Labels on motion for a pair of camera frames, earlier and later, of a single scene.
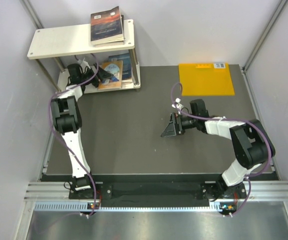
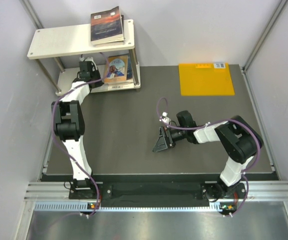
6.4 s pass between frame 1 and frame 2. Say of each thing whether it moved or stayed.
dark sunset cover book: stayed
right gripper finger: moved
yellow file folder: stayed
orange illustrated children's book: moved
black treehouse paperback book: stayed
